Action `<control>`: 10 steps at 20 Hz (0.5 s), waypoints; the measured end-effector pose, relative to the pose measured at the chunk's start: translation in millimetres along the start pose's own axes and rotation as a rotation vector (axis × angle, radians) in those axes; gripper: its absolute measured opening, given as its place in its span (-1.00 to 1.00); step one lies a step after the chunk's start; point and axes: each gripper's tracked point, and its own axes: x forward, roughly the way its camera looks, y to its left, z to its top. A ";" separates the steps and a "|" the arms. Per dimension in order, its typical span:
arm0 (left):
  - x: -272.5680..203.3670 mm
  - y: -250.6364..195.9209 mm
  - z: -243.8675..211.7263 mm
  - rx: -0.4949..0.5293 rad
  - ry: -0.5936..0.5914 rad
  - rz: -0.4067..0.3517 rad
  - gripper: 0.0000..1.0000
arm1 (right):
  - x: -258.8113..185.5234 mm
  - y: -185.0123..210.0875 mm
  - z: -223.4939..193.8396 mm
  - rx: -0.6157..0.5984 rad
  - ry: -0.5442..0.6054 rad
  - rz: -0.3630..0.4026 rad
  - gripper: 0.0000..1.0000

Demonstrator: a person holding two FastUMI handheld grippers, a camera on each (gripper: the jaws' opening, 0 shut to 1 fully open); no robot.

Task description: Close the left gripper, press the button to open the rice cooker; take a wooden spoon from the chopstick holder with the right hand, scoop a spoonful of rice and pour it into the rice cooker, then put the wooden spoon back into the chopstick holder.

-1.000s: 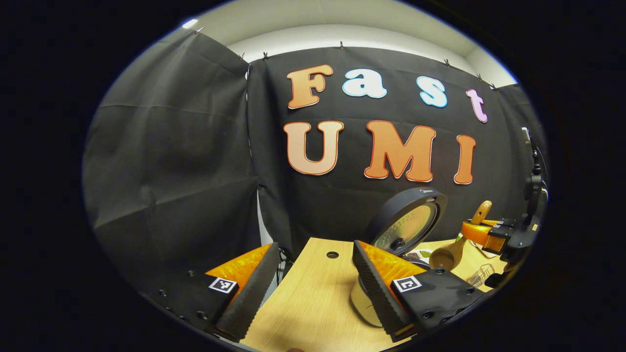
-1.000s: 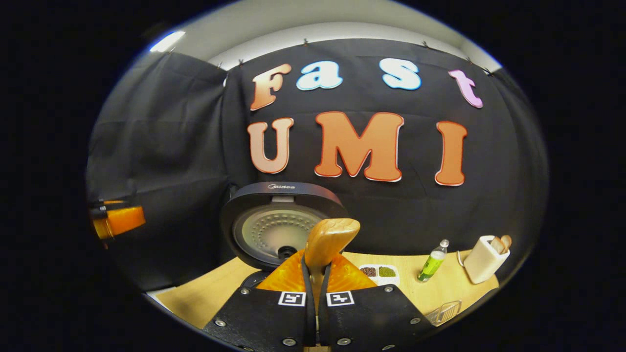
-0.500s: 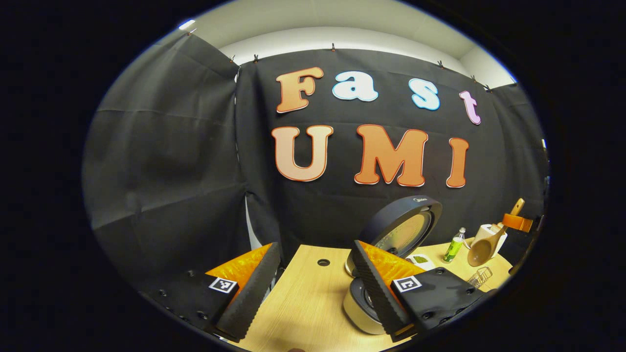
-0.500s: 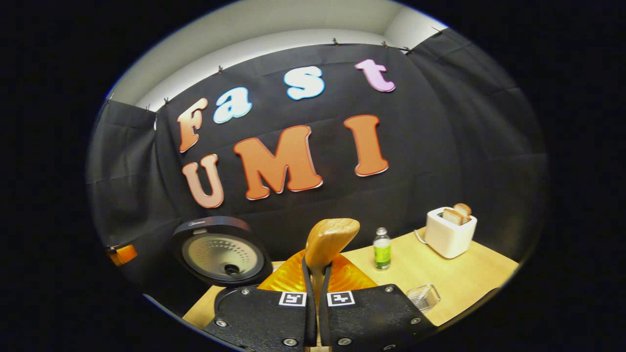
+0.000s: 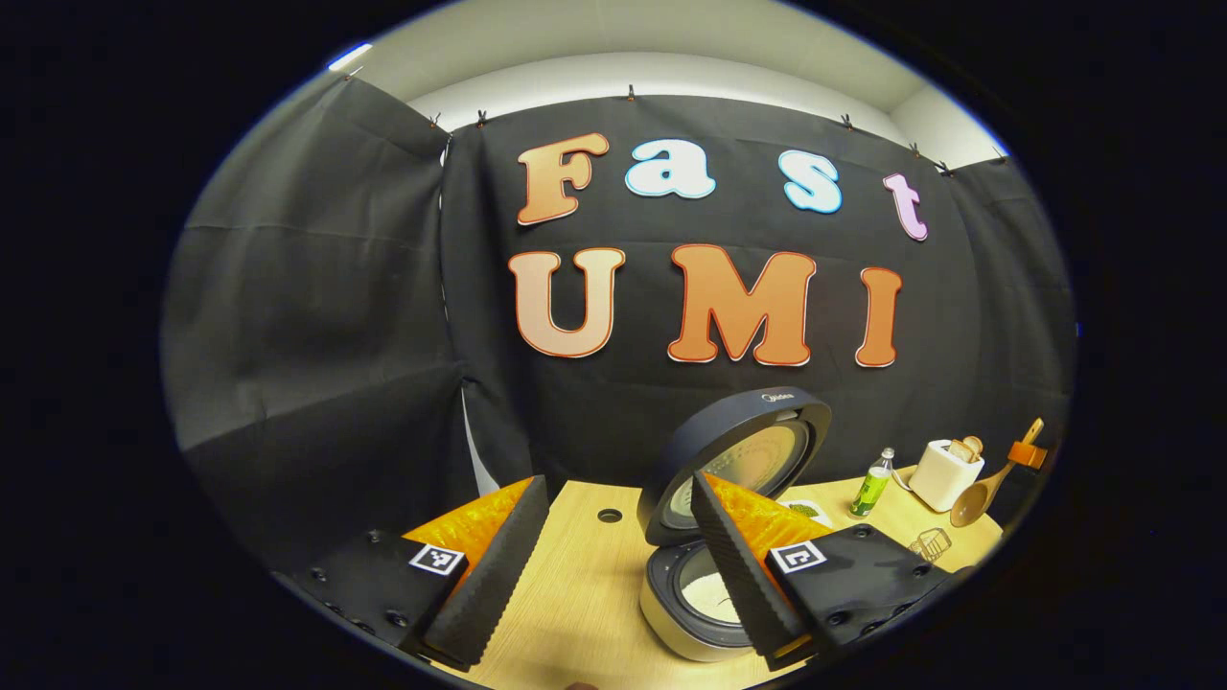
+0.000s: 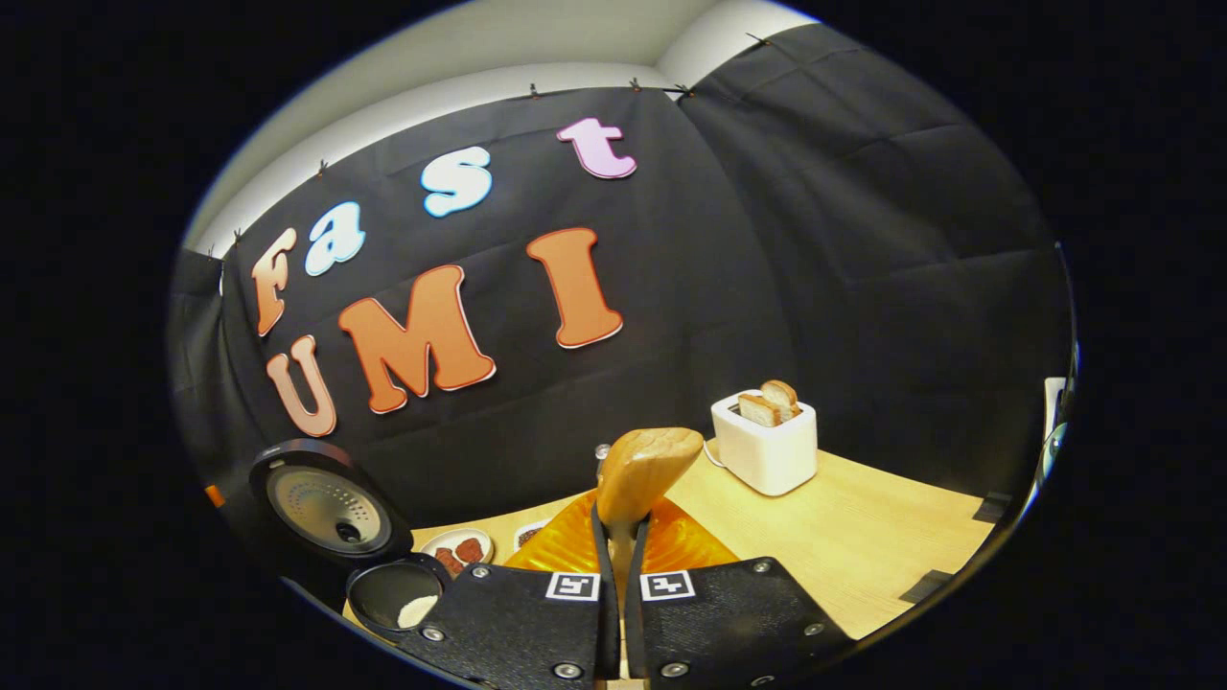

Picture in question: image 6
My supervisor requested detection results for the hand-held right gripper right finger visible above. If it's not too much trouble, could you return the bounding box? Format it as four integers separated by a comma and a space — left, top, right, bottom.
625, 494, 854, 690

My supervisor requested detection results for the black rice cooker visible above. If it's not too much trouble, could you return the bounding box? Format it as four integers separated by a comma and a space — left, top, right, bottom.
249, 438, 453, 641

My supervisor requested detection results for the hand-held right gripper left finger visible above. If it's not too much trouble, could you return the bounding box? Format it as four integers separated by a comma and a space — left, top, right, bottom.
398, 491, 622, 690

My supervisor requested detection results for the white toaster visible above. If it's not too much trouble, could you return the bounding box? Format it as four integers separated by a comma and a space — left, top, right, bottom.
710, 390, 819, 496

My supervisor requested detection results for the wooden spoon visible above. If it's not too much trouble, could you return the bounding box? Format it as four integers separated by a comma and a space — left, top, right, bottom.
594, 426, 706, 683

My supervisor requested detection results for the round white plate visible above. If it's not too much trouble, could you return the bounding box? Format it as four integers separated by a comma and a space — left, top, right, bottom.
419, 527, 496, 577

